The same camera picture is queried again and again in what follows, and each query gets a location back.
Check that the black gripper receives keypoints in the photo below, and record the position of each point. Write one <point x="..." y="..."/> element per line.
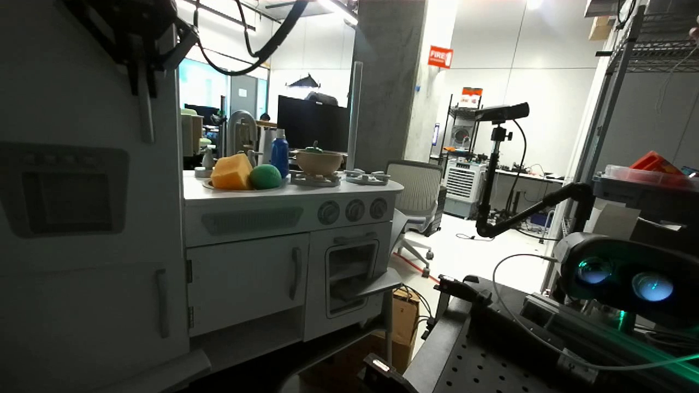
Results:
<point x="143" y="36"/>

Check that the white cabinet door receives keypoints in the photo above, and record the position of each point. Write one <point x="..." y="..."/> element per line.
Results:
<point x="245" y="279"/>
<point x="90" y="171"/>

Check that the yellow sponge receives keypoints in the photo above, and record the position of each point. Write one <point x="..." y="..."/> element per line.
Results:
<point x="232" y="173"/>

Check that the green plush pear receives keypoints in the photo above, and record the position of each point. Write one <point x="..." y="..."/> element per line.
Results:
<point x="265" y="178"/>

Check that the grey toy faucet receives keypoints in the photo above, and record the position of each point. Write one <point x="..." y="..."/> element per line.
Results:
<point x="239" y="136"/>

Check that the blue soap bottle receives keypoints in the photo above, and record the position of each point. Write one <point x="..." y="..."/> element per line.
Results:
<point x="280" y="154"/>

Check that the beige toy bowl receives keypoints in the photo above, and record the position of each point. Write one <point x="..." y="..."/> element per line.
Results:
<point x="315" y="159"/>

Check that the grey stove burner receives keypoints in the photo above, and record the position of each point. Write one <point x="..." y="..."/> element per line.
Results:
<point x="307" y="180"/>
<point x="362" y="178"/>

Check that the white toy kitchen set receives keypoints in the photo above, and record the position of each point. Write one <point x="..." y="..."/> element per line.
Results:
<point x="99" y="334"/>

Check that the toy oven door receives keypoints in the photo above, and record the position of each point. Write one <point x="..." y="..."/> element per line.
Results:
<point x="355" y="272"/>

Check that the grey office chair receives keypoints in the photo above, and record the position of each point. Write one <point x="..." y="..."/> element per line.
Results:
<point x="418" y="205"/>

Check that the cardboard box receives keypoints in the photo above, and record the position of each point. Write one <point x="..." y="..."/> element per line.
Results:
<point x="405" y="312"/>

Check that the black perforated table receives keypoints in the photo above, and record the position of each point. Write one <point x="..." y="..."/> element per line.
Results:
<point x="494" y="338"/>

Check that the red plastic box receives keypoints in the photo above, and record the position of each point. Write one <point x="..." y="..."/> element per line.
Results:
<point x="656" y="161"/>

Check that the black stereo camera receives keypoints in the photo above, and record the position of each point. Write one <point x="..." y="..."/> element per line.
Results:
<point x="655" y="281"/>

